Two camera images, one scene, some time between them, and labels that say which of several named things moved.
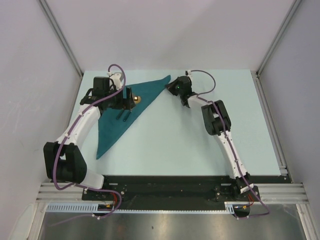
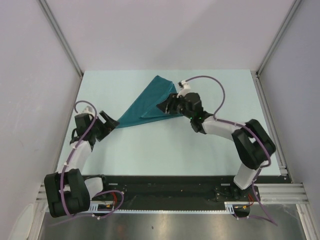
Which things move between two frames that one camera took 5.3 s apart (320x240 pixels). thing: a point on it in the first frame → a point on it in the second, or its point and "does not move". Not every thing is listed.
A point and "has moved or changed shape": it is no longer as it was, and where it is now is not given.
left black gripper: x=124 y=103 → x=110 y=123
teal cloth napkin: x=112 y=130 has moved or changed shape
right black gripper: x=171 y=87 → x=170 y=104
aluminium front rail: x=57 y=192 does not move
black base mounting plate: x=177 y=193 does not move
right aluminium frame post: x=256 y=74 does not move
